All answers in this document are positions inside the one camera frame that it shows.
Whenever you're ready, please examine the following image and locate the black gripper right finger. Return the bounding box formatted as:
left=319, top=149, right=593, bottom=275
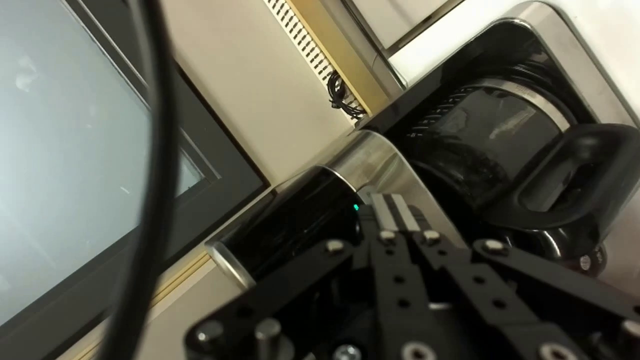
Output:
left=390, top=193, right=640, bottom=360

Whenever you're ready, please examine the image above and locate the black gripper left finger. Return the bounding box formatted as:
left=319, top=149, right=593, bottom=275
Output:
left=183, top=193, right=427, bottom=360

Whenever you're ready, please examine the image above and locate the black silver coffee machine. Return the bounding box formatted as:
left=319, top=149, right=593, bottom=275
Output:
left=204, top=0, right=640, bottom=296

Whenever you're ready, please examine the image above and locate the black glass coffee carafe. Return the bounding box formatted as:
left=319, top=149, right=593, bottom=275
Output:
left=382, top=78, right=640, bottom=276

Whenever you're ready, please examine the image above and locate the dark framed glass panel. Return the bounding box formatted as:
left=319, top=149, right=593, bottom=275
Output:
left=0, top=0, right=271, bottom=360

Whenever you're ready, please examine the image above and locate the coiled black power cord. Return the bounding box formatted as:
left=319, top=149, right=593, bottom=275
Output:
left=324, top=70, right=367, bottom=125

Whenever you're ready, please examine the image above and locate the beige cable raceway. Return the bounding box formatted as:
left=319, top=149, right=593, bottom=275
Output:
left=262, top=0, right=408, bottom=127

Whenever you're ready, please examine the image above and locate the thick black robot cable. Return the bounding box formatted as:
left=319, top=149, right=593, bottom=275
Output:
left=98, top=0, right=181, bottom=360

